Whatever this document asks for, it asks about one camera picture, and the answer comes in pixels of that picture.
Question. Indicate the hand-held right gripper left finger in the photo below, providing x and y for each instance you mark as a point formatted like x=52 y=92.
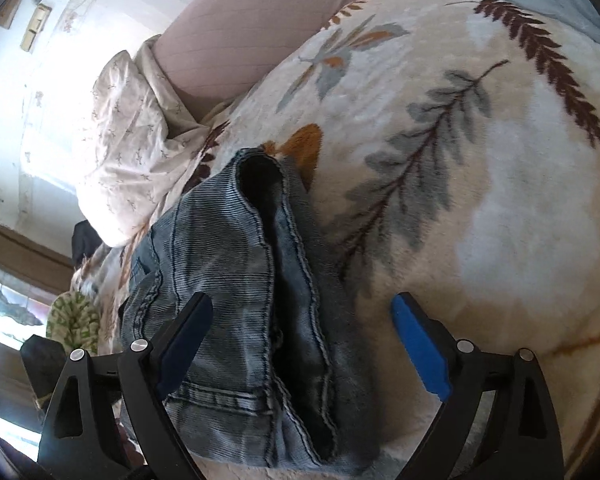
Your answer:
x=180 y=345

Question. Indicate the dark cloth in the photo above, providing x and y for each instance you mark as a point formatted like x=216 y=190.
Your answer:
x=85 y=242

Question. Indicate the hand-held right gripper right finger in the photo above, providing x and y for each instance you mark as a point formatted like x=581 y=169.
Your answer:
x=422 y=347

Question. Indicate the wooden wall switch plate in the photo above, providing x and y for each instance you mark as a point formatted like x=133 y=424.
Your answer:
x=35 y=27

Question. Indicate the leaf print fleece blanket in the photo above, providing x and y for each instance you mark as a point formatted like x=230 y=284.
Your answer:
x=430 y=185

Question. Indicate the pink padded headboard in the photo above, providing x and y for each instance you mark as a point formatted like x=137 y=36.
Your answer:
x=240 y=45

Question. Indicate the blue denim pants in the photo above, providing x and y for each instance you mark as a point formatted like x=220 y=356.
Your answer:
x=250 y=290

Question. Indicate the green patterned cloth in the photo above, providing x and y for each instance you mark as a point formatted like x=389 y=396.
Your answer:
x=72 y=322

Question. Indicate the cream floral pillow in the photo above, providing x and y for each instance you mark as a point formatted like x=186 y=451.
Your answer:
x=130 y=150

